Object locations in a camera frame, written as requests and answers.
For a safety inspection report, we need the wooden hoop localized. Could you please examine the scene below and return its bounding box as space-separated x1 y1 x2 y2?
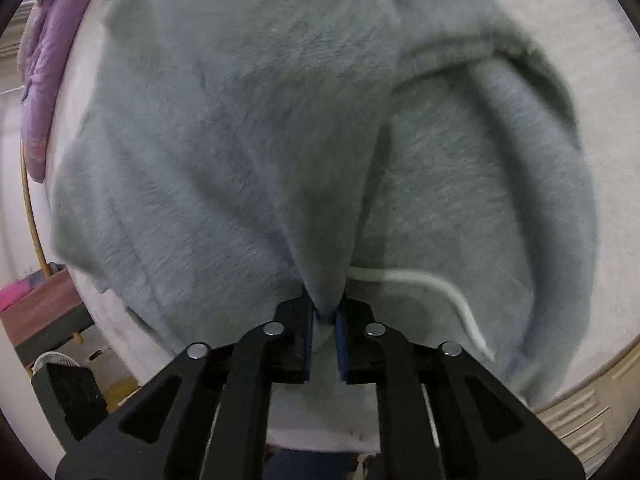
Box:
19 136 51 277

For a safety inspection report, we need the dark bench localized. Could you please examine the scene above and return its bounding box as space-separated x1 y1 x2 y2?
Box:
0 263 97 367

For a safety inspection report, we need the pink cloth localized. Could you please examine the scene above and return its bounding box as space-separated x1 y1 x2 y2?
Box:
0 280 42 313

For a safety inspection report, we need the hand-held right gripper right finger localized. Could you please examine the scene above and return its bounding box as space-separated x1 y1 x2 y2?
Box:
334 298 585 480

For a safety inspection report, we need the grey fleece hoodie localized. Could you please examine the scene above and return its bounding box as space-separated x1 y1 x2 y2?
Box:
49 0 601 408

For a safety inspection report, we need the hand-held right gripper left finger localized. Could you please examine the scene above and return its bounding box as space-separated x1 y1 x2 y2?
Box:
55 298 316 480

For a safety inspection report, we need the white fan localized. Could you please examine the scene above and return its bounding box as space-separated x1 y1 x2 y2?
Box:
26 351 81 376

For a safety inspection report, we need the purple quilted garment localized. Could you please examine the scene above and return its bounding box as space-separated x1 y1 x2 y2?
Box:
16 0 108 184

